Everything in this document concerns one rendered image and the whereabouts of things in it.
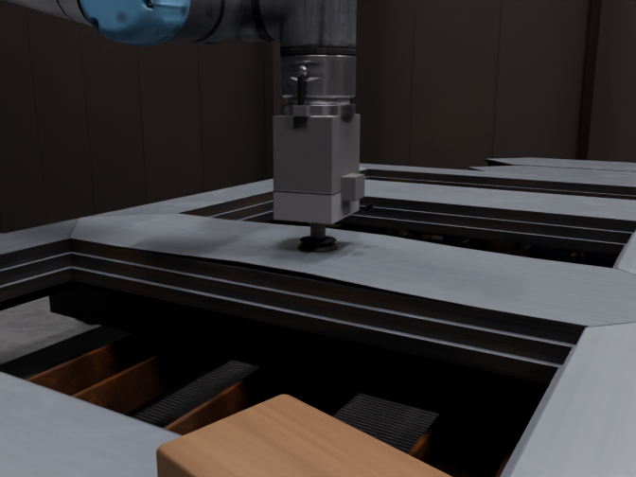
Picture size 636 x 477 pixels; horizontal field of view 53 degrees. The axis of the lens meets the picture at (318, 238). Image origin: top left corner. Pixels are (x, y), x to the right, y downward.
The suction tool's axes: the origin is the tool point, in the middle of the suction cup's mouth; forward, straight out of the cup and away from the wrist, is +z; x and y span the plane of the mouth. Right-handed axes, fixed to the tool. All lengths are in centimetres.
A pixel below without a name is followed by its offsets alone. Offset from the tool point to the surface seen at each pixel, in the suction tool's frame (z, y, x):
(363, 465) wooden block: -5.8, -43.7, -19.4
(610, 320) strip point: -0.8, -11.0, -28.1
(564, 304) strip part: -0.8, -8.4, -24.8
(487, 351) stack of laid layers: 2.3, -13.1, -19.6
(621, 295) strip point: -0.8, -4.3, -29.1
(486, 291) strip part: -0.8, -7.2, -18.6
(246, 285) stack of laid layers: 0.8, -9.0, 3.7
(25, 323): 17, 8, 52
